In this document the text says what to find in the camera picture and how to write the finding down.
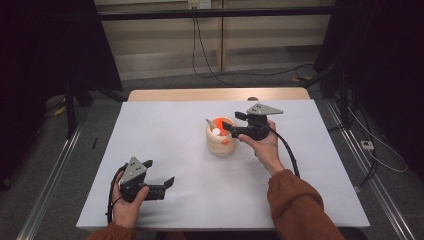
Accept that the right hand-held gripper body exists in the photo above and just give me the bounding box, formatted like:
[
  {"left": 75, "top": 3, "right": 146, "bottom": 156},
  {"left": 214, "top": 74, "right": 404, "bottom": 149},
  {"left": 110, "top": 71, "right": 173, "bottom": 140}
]
[{"left": 232, "top": 103, "right": 284, "bottom": 141}]

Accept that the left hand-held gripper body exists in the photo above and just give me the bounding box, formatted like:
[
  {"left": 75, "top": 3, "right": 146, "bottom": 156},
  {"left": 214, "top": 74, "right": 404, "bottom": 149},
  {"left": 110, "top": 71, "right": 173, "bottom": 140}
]
[{"left": 118, "top": 156, "right": 167, "bottom": 203}]

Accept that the orange highlighter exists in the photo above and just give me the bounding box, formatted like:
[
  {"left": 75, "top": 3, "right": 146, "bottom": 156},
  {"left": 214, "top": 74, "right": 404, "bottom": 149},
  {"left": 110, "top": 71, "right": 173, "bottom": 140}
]
[{"left": 212, "top": 117, "right": 232, "bottom": 136}]

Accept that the beige ribbed pen holder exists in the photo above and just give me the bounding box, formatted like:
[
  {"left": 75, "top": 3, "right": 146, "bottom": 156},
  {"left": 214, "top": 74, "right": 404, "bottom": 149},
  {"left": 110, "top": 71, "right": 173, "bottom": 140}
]
[{"left": 204, "top": 116, "right": 238, "bottom": 157}]

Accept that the person's right hand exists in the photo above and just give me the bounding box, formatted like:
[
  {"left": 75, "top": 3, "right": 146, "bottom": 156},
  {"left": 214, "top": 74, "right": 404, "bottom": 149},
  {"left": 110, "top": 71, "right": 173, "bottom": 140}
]
[{"left": 237, "top": 119, "right": 286, "bottom": 177}]

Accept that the person's left hand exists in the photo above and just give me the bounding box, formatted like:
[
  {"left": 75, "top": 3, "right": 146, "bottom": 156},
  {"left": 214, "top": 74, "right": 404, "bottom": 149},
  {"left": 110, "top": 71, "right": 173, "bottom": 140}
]
[{"left": 111, "top": 170, "right": 150, "bottom": 229}]

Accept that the white table mat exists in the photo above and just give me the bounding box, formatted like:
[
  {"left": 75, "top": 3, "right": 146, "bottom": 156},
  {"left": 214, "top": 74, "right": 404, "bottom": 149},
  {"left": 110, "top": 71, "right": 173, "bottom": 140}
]
[{"left": 75, "top": 99, "right": 371, "bottom": 232}]

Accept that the wooden table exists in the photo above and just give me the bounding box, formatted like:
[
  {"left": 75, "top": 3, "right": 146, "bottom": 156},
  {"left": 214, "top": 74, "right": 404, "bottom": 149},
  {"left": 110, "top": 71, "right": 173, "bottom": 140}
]
[{"left": 127, "top": 87, "right": 311, "bottom": 103}]

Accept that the black stand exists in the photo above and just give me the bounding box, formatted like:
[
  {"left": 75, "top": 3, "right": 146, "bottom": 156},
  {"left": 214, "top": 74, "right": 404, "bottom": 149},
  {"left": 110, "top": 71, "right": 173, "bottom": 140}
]
[
  {"left": 63, "top": 79, "right": 128, "bottom": 139},
  {"left": 301, "top": 63, "right": 352, "bottom": 129}
]

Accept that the black horizontal bar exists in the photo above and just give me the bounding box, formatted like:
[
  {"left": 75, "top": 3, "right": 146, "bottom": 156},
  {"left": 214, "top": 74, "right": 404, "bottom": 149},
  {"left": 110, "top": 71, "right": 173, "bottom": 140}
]
[{"left": 97, "top": 5, "right": 336, "bottom": 22}]

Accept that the black curtain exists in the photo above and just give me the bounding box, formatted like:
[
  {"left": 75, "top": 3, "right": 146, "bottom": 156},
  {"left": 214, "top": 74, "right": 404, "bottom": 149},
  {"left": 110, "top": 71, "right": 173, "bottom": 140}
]
[
  {"left": 313, "top": 0, "right": 424, "bottom": 181},
  {"left": 0, "top": 0, "right": 124, "bottom": 191}
]

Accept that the left hand-held gripper cable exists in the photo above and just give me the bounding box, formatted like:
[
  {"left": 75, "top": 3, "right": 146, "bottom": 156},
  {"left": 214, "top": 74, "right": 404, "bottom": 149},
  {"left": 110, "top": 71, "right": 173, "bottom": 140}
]
[{"left": 105, "top": 163, "right": 129, "bottom": 224}]

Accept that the hand-held gripper cable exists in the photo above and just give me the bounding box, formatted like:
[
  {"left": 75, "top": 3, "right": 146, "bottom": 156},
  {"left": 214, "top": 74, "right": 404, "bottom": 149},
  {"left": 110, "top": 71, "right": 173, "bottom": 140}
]
[
  {"left": 268, "top": 128, "right": 301, "bottom": 178},
  {"left": 105, "top": 163, "right": 129, "bottom": 224}
]

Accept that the right hand-held gripper cable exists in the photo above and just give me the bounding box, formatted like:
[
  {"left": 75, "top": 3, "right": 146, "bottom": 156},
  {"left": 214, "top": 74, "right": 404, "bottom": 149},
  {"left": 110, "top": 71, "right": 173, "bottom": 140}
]
[{"left": 268, "top": 128, "right": 301, "bottom": 178}]

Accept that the black wall cable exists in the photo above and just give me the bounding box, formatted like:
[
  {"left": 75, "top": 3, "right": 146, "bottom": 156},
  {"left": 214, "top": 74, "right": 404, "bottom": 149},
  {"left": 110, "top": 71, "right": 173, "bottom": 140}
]
[
  {"left": 191, "top": 8, "right": 315, "bottom": 80},
  {"left": 194, "top": 18, "right": 239, "bottom": 88}
]

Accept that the metal floor rail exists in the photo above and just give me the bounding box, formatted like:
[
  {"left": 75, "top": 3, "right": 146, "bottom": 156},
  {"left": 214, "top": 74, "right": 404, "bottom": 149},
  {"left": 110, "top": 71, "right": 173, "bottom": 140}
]
[
  {"left": 324, "top": 99, "right": 416, "bottom": 240},
  {"left": 16, "top": 123, "right": 84, "bottom": 240}
]

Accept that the white wall socket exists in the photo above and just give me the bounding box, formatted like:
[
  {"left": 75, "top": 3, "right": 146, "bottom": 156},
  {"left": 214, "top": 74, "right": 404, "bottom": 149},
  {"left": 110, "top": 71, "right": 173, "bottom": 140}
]
[{"left": 187, "top": 0, "right": 213, "bottom": 10}]

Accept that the black floor cable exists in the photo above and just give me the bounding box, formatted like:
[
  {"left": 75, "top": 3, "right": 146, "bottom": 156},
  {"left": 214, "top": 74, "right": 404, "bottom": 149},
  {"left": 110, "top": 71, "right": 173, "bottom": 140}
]
[{"left": 358, "top": 106, "right": 380, "bottom": 188}]

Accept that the white floor cable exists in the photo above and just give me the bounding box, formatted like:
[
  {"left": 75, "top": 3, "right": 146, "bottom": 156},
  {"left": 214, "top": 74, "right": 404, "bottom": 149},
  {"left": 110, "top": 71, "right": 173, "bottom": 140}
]
[{"left": 348, "top": 106, "right": 409, "bottom": 174}]

